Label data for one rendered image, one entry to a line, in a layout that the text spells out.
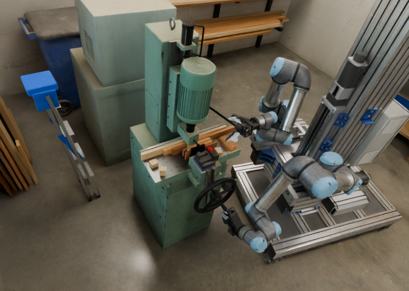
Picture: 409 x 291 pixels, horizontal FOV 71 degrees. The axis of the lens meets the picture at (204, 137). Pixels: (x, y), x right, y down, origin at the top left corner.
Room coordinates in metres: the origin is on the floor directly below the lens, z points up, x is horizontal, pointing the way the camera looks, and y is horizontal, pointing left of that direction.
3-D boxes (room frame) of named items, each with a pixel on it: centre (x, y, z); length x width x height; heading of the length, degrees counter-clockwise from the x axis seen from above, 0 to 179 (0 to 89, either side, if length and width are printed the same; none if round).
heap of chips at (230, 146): (1.34, -0.15, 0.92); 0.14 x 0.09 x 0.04; 40
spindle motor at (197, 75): (1.25, 0.09, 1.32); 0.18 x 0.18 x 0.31
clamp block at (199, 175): (1.11, -0.03, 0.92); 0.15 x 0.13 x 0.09; 130
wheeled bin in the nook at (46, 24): (2.52, 1.53, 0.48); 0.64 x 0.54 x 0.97; 133
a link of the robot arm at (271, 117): (1.38, -0.35, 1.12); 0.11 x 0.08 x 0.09; 130
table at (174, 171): (1.17, 0.02, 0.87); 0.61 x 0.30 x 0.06; 130
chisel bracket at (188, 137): (1.27, 0.10, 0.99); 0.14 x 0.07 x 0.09; 40
